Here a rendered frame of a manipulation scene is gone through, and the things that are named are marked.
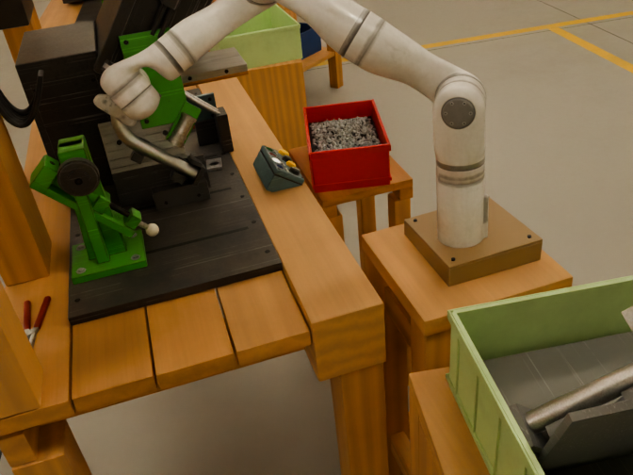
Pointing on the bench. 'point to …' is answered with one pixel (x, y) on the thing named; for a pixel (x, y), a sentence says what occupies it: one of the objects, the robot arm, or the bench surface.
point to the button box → (272, 179)
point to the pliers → (36, 319)
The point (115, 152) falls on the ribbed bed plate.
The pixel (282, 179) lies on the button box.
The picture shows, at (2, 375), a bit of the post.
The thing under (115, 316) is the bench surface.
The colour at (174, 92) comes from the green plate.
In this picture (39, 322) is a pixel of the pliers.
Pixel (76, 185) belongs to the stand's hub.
